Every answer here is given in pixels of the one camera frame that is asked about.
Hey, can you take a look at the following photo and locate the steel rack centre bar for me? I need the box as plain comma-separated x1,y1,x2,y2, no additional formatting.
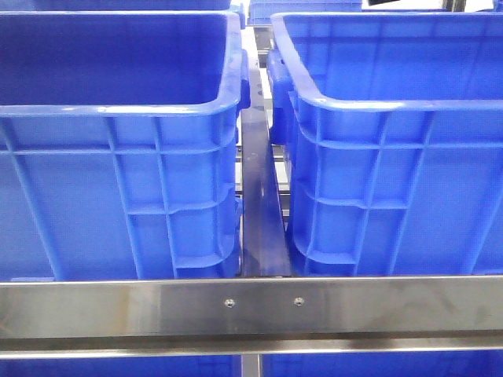
241,67,292,277

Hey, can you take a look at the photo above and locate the large blue crate left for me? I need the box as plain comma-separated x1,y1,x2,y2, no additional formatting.
1,11,250,282

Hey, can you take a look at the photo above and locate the large blue crate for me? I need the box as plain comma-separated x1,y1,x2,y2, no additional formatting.
1,11,250,282
269,12,502,276

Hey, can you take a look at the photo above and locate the large blue crate right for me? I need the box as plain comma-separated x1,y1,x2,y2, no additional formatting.
269,12,502,276

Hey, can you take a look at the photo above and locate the distant blue crate tall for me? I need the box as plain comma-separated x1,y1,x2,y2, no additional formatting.
248,0,362,25

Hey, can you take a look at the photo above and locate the steel rack front rail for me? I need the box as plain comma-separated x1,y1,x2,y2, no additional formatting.
1,276,502,359

